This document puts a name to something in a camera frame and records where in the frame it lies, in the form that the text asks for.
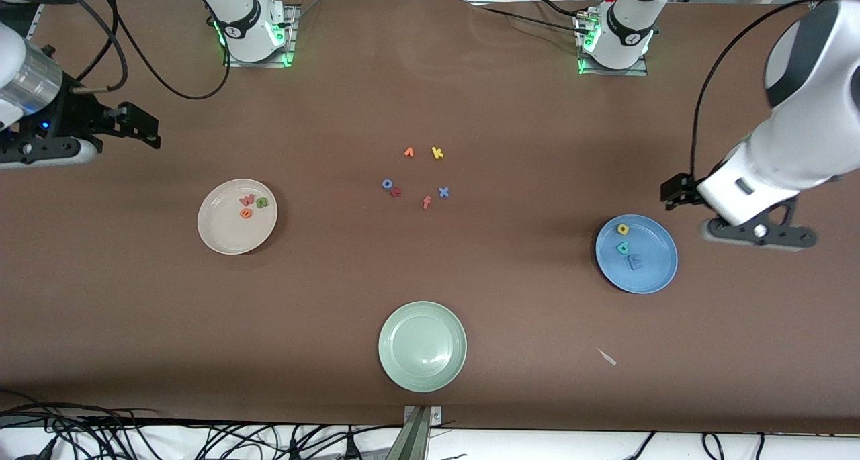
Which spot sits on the blue plate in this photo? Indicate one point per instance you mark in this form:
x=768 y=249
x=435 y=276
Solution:
x=655 y=255

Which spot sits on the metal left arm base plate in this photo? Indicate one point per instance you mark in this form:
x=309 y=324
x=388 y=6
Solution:
x=615 y=72

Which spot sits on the brown table cover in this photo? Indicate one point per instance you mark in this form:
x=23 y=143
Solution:
x=430 y=265

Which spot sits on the small white paper scrap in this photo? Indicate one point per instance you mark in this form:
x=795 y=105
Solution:
x=607 y=356

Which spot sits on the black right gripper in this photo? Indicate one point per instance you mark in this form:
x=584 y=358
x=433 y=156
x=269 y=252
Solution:
x=79 y=118

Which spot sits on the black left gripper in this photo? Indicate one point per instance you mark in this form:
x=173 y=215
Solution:
x=680 y=190

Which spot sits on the teal foam letter b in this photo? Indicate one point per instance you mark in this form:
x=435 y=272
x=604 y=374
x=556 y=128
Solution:
x=623 y=247

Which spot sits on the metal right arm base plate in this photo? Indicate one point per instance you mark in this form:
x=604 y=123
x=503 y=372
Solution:
x=290 y=40

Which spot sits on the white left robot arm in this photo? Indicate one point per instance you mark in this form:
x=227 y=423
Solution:
x=806 y=144

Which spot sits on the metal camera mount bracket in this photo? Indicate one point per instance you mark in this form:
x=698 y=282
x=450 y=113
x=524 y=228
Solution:
x=416 y=440

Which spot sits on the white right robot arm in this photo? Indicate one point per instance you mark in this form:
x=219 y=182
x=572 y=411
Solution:
x=245 y=17

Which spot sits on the blue foam letter E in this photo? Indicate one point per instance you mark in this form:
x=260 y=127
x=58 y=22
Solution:
x=635 y=264

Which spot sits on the beige plate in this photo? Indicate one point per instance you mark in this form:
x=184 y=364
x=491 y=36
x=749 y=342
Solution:
x=228 y=235

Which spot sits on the green plate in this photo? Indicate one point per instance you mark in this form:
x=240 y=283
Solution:
x=422 y=346

